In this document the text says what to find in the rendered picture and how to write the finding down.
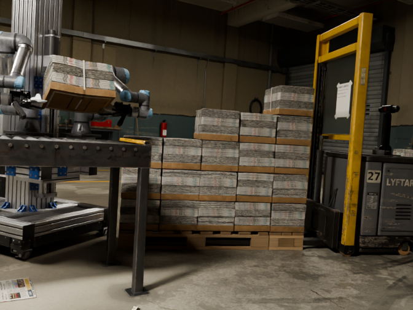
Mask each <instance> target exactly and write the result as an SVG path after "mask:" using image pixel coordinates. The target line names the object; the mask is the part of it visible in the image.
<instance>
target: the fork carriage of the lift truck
mask: <svg viewBox="0 0 413 310"><path fill-rule="evenodd" d="M305 205H306V212H305V222H304V231H308V232H309V233H310V236H312V237H318V238H320V239H321V240H323V243H324V244H325V245H327V246H328V247H331V248H337V245H338V236H339V221H340V210H337V209H334V208H332V207H329V206H327V205H324V204H321V203H319V202H317V201H313V200H311V199H309V198H307V201H306V204H305Z"/></svg>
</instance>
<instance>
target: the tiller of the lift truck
mask: <svg viewBox="0 0 413 310"><path fill-rule="evenodd" d="M378 110H379V112H380V113H384V114H385V119H384V126H383V139H382V147H383V150H384V147H385V146H387V145H390V131H391V113H397V112H398V111H399V110H400V107H399V106H396V105H385V106H382V107H380V108H379V109H378Z"/></svg>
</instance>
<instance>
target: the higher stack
mask: <svg viewBox="0 0 413 310"><path fill-rule="evenodd" d="M314 91H315V89H314V88H310V87H297V86H289V85H279V86H276V87H272V88H271V89H267V90H266V91H265V97H264V111H265V110H270V111H271V110H272V109H277V108H284V109H300V110H309V111H313V109H314V102H313V98H314V96H313V95H314ZM273 115H277V121H276V131H275V138H285V139H296V140H311V137H312V136H311V135H312V118H311V117H310V116H300V115H291V114H273ZM273 145H275V147H274V148H275V151H274V157H273V158H274V159H275V165H274V167H275V168H289V169H309V157H310V154H309V151H310V149H309V148H310V147H308V146H307V145H286V144H273ZM271 174H273V184H272V197H297V198H306V197H307V185H308V183H307V181H308V180H307V179H308V176H307V175H301V174H288V173H271ZM269 203H270V210H271V211H270V224H269V225H270V226H292V227H304V222H305V212H306V205H305V204H304V203H279V202H269ZM267 232H268V233H269V234H268V235H269V246H268V248H269V250H303V239H304V233H303V232H270V231H267Z"/></svg>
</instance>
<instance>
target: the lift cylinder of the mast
mask: <svg viewBox="0 0 413 310"><path fill-rule="evenodd" d="M328 138H329V136H325V135H320V144H319V150H317V166H316V175H315V190H314V199H313V200H314V201H317V202H320V194H321V179H322V170H323V155H324V152H325V151H324V150H323V139H328ZM336 190H338V188H336V189H335V190H334V192H333V194H332V198H331V201H330V203H329V207H330V206H331V203H332V200H333V198H334V194H335V192H336Z"/></svg>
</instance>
